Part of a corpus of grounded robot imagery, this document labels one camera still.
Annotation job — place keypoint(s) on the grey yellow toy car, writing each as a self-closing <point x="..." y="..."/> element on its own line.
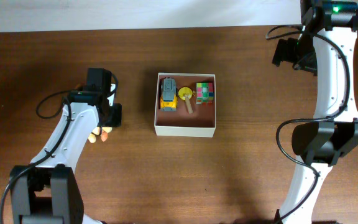
<point x="168" y="95"/>

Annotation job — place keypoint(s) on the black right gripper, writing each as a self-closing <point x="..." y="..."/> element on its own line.
<point x="284" y="52"/>

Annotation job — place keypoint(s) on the colourful puzzle cube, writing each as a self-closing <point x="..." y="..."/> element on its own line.
<point x="204" y="93"/>

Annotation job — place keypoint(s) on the white cardboard box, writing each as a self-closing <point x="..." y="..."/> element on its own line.
<point x="201" y="123"/>

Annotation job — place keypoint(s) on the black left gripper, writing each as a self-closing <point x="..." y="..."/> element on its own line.
<point x="117" y="119"/>

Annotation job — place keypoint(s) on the yellow wooden rattle drum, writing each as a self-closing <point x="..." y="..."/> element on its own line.
<point x="185" y="94"/>

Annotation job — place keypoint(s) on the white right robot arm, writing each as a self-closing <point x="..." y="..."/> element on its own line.
<point x="323" y="44"/>

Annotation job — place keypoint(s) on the yellow plush duck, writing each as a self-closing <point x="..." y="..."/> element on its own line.
<point x="101" y="132"/>

